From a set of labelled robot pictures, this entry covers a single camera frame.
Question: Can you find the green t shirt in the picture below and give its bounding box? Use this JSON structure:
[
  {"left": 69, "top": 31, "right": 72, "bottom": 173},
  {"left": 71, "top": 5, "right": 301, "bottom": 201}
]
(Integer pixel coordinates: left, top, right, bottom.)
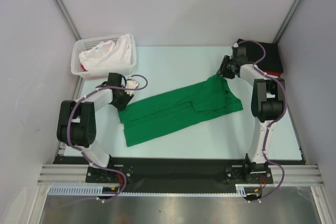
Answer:
[{"left": 119, "top": 74, "right": 243, "bottom": 147}]

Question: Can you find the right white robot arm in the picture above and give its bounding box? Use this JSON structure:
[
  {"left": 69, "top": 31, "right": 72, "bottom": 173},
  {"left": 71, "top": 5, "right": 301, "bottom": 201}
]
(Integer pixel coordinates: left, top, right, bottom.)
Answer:
[{"left": 217, "top": 44, "right": 287, "bottom": 183}]

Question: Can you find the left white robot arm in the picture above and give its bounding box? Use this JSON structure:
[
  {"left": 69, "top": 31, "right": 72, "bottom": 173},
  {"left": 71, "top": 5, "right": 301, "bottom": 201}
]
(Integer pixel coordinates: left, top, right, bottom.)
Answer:
[{"left": 57, "top": 73, "right": 139, "bottom": 182}]

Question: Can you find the folded black t shirt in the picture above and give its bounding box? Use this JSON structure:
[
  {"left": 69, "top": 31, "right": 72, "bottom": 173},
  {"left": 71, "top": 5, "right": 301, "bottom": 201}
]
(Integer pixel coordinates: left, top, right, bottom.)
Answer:
[{"left": 237, "top": 39, "right": 284, "bottom": 74}]

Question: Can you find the folded red t shirt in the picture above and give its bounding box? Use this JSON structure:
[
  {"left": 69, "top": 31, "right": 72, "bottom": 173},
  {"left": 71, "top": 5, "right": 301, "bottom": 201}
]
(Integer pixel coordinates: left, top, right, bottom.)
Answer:
[{"left": 266, "top": 71, "right": 281, "bottom": 77}]

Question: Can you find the white t shirt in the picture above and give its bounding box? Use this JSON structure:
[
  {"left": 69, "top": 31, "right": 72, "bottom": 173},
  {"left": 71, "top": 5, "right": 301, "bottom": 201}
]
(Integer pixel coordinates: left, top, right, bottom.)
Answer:
[{"left": 79, "top": 34, "right": 132, "bottom": 72}]

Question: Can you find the white plastic laundry basket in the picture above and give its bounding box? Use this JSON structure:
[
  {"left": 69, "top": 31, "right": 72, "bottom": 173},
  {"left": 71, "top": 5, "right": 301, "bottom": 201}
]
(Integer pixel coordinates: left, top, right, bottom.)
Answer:
[{"left": 70, "top": 34, "right": 137, "bottom": 80}]

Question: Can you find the black front mat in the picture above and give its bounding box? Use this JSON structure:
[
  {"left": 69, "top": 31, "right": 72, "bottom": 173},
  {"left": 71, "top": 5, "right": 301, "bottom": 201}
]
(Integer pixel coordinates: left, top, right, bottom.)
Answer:
[{"left": 53, "top": 156, "right": 305, "bottom": 194}]

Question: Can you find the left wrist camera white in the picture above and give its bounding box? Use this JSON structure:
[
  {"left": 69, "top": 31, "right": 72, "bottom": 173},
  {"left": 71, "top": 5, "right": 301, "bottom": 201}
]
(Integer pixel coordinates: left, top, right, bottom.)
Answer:
[{"left": 125, "top": 77, "right": 140, "bottom": 96}]

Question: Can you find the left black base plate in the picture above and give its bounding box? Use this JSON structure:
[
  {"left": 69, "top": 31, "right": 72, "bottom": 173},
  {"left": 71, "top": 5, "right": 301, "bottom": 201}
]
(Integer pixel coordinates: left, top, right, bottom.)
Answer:
[{"left": 85, "top": 165, "right": 134, "bottom": 184}]

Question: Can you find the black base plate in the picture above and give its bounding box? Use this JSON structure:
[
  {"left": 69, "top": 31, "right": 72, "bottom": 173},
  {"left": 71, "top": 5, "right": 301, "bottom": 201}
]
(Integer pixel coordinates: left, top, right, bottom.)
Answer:
[
  {"left": 85, "top": 165, "right": 134, "bottom": 184},
  {"left": 225, "top": 154, "right": 274, "bottom": 184}
]

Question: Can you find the aluminium front rail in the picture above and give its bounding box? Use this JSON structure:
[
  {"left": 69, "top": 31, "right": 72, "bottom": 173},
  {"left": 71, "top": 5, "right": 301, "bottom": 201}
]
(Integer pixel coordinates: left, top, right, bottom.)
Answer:
[{"left": 37, "top": 164, "right": 324, "bottom": 186}]

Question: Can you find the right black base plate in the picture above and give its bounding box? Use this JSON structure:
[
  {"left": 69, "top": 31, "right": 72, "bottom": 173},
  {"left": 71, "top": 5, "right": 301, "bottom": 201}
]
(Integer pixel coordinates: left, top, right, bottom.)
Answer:
[{"left": 225, "top": 154, "right": 274, "bottom": 184}]

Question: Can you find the right aluminium corner post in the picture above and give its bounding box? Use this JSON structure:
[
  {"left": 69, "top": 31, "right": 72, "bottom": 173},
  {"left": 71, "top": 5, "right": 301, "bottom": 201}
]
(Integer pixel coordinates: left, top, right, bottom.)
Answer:
[{"left": 272, "top": 0, "right": 303, "bottom": 44}]

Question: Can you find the aluminium corner post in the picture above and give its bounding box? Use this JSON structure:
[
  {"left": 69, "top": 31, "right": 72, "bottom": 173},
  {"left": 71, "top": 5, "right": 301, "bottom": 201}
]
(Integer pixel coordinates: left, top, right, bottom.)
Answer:
[
  {"left": 52, "top": 0, "right": 81, "bottom": 40},
  {"left": 272, "top": 0, "right": 303, "bottom": 44}
]

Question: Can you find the left slotted cable duct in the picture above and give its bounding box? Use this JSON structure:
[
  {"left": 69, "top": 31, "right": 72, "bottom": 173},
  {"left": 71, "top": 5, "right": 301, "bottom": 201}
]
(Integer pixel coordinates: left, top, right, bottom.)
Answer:
[{"left": 49, "top": 185, "right": 120, "bottom": 196}]

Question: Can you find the slotted cable duct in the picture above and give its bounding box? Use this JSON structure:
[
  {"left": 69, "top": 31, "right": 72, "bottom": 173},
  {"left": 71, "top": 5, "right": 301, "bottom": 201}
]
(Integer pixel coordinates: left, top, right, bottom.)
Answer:
[
  {"left": 49, "top": 185, "right": 120, "bottom": 196},
  {"left": 236, "top": 184, "right": 263, "bottom": 201}
]

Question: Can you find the right slotted cable duct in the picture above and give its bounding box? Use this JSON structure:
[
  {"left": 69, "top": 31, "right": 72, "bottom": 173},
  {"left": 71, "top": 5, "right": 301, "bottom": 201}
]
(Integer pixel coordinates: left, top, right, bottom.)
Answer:
[{"left": 236, "top": 184, "right": 263, "bottom": 201}]

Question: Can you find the left aluminium corner post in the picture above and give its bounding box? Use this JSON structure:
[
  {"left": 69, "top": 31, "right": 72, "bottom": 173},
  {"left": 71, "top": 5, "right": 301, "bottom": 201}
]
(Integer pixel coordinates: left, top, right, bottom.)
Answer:
[{"left": 52, "top": 0, "right": 81, "bottom": 40}]

